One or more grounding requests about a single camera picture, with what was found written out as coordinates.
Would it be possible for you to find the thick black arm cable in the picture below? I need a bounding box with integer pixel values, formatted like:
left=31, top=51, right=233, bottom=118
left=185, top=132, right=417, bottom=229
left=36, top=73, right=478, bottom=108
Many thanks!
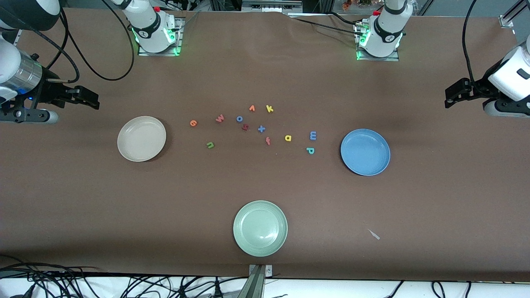
left=60, top=0, right=136, bottom=82
left=461, top=0, right=479, bottom=89

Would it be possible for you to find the beige plate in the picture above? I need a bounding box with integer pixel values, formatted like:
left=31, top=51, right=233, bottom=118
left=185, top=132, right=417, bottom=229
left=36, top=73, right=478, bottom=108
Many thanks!
left=117, top=115, right=167, bottom=162

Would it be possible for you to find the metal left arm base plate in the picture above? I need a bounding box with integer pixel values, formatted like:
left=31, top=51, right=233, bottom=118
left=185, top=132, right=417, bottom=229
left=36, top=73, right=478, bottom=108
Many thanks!
left=356, top=23, right=400, bottom=62

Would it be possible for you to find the black frame post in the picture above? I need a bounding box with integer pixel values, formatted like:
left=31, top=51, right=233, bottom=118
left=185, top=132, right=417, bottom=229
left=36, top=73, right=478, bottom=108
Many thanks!
left=302, top=0, right=334, bottom=13
left=210, top=0, right=243, bottom=12

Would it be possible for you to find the grey metal camera bracket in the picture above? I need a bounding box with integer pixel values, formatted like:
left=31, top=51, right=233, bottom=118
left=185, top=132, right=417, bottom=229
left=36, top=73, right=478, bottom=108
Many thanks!
left=242, top=264, right=274, bottom=298

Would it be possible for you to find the green plate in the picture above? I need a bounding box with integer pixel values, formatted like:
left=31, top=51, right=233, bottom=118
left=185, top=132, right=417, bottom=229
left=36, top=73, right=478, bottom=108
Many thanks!
left=233, top=200, right=288, bottom=257

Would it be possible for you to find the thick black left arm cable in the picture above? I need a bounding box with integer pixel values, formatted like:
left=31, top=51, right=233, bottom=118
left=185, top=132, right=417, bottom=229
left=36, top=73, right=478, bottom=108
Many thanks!
left=461, top=0, right=479, bottom=89

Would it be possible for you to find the grey metal box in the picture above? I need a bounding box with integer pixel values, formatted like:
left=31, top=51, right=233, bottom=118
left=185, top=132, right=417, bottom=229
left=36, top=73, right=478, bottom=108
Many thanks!
left=242, top=0, right=303, bottom=13

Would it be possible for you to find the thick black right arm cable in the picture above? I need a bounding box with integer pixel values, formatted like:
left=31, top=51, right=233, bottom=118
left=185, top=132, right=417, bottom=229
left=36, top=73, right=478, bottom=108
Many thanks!
left=60, top=0, right=136, bottom=82

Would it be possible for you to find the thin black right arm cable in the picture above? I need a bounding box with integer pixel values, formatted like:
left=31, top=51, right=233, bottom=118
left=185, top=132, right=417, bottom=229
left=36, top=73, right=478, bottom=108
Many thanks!
left=17, top=21, right=80, bottom=83

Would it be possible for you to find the black base cable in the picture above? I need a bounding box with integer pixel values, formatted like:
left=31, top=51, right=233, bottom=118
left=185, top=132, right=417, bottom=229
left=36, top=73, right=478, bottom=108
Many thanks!
left=289, top=12, right=370, bottom=37

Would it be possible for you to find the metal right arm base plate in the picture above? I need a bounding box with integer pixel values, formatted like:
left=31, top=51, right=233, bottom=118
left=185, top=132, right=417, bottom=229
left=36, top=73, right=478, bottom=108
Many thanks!
left=137, top=17, right=183, bottom=57

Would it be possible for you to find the brown table cover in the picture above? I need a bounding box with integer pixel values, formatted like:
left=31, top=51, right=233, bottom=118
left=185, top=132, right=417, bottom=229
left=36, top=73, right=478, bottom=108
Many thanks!
left=0, top=7, right=530, bottom=283

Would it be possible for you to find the blue plate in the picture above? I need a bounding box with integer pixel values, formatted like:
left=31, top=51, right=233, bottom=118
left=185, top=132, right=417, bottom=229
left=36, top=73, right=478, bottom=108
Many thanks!
left=340, top=128, right=391, bottom=177

